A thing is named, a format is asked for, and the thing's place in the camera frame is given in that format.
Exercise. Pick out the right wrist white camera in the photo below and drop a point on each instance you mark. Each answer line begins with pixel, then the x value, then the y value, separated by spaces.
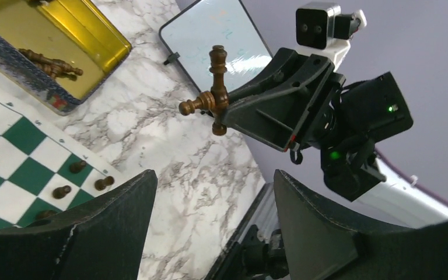
pixel 322 29

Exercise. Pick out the green white chess board mat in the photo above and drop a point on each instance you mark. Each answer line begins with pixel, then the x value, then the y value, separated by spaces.
pixel 34 160

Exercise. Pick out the small whiteboard tablet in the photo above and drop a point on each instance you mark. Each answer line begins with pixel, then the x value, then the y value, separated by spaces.
pixel 191 34

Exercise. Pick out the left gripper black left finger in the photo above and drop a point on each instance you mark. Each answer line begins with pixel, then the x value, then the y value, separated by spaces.
pixel 99 239

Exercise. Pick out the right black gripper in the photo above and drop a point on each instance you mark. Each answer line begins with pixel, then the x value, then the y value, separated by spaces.
pixel 297 101

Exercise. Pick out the dark king piece lying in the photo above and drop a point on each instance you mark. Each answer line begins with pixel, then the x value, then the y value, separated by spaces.
pixel 52 67

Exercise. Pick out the dark pawn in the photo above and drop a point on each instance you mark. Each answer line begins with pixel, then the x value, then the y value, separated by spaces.
pixel 61 192

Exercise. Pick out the gold tin with dark pieces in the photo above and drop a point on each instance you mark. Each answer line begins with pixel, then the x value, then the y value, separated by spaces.
pixel 76 32

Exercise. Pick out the dark queen piece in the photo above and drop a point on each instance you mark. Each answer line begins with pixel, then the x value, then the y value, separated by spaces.
pixel 220 94

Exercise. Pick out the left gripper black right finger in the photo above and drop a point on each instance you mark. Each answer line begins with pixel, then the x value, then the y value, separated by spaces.
pixel 325 240

